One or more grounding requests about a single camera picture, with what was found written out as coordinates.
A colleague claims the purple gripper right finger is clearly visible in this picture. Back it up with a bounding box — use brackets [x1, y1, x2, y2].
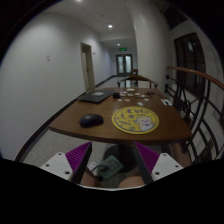
[132, 141, 184, 185]

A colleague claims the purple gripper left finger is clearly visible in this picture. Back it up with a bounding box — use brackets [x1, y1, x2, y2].
[40, 141, 93, 185]

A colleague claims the black computer mouse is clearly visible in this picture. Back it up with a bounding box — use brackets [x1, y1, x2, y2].
[79, 114, 104, 128]

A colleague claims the round yellow mouse pad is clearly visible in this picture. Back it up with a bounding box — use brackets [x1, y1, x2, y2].
[112, 106, 159, 135]

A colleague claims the green circuit board device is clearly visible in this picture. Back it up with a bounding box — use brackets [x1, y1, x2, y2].
[97, 156, 123, 180]

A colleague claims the white card on table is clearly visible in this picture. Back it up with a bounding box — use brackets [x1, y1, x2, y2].
[161, 99, 172, 106]

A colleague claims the dark grey closed laptop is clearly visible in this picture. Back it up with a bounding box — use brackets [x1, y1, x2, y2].
[78, 90, 114, 103]

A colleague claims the small black box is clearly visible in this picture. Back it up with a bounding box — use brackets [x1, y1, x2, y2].
[113, 92, 120, 99]

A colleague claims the black metal stair railing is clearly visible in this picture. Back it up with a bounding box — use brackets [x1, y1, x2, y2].
[165, 66, 224, 164]

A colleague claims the wooden chair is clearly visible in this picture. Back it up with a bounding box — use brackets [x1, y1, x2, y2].
[117, 75, 158, 89]

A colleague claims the dark window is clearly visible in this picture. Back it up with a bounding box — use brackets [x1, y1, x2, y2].
[173, 32, 207, 98]

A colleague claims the glass double door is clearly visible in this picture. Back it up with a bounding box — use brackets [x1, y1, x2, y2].
[116, 54, 133, 76]

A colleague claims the white side door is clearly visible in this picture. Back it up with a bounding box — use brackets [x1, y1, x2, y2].
[81, 43, 95, 91]

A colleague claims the green exit sign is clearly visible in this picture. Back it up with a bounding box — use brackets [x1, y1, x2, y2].
[119, 48, 127, 52]

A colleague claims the black table pedestal base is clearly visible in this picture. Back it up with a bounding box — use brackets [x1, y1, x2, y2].
[103, 144, 137, 173]

